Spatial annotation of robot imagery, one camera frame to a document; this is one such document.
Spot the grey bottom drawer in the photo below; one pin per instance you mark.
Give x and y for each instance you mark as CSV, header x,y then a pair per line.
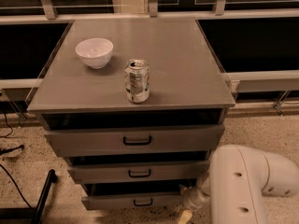
x,y
134,194

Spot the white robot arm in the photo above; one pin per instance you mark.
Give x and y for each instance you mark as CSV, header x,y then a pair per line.
x,y
237,179

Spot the crumpled silver soda can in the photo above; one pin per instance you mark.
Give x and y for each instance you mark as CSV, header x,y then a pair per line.
x,y
137,81

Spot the grey drawer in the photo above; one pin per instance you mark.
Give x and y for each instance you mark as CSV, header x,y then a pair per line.
x,y
134,194
138,171
116,141

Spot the grey top drawer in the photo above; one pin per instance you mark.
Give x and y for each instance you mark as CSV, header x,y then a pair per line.
x,y
116,141

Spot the black metal stand leg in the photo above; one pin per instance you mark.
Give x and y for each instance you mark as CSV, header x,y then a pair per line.
x,y
32,213

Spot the grey drawer cabinet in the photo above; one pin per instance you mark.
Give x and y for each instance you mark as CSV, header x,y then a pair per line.
x,y
185,84

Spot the white ceramic bowl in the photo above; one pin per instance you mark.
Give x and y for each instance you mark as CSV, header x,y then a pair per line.
x,y
95,52

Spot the grey middle drawer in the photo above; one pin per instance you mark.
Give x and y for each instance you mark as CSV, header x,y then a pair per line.
x,y
138,171

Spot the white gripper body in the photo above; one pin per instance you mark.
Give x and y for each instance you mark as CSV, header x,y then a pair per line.
x,y
191,197

